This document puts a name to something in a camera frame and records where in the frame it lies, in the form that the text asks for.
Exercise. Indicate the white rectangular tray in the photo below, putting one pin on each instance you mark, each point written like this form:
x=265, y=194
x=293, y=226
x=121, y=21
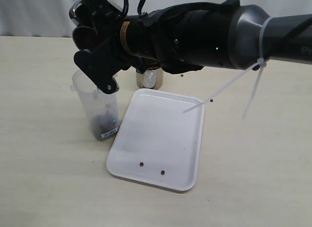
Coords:
x=164, y=131

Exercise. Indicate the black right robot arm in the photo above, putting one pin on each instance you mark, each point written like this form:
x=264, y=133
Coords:
x=182, y=38

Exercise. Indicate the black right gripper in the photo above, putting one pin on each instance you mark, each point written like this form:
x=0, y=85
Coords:
x=106, y=59

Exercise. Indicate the clear plastic tall container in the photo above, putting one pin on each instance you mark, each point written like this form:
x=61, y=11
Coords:
x=101, y=109

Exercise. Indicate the steel mug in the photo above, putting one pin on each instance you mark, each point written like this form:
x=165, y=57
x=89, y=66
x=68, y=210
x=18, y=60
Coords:
x=84, y=34
x=152, y=78

